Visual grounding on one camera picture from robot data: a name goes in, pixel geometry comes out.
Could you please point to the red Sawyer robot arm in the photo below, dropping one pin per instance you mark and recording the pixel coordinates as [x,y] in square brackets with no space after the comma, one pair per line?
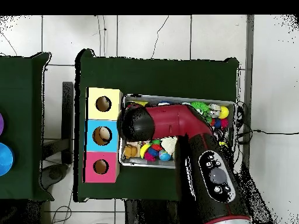
[177,121]

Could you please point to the large blue ball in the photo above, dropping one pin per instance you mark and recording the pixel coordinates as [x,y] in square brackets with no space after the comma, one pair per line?
[4,158]

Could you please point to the metal mesh bin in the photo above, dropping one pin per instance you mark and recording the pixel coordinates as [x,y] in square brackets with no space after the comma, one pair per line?
[149,163]

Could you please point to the yellow toy banana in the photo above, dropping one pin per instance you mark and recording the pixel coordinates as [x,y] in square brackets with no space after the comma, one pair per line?
[144,149]

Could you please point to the wooden box with three holes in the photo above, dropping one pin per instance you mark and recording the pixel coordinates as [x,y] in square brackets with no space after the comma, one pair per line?
[91,163]

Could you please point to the brown teddy bear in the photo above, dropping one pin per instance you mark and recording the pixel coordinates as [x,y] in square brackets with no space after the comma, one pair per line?
[129,151]

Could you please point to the green fuzzy ball with eyes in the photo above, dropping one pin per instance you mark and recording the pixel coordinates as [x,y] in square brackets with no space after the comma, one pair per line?
[201,106]

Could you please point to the dark grey stand base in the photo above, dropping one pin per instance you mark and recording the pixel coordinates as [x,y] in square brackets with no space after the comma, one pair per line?
[55,173]

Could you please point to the small globe ball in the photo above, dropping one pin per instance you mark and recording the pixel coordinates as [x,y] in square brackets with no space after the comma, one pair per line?
[164,155]

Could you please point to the dark green table cloth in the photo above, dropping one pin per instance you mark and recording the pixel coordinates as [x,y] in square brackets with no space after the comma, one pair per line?
[151,74]
[18,116]

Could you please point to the black upright panel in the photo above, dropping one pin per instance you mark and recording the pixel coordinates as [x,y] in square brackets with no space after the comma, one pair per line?
[67,116]

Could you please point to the plain yellow ball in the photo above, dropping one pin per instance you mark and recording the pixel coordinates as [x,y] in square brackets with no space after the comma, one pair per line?
[224,112]

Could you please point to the cream knitted cloth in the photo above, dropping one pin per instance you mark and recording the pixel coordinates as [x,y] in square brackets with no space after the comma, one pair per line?
[169,144]

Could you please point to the large purple ball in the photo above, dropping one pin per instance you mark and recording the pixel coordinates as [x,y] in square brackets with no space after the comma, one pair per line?
[1,123]

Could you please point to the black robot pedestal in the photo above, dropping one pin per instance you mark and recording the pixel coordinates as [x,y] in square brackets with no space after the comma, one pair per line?
[144,212]

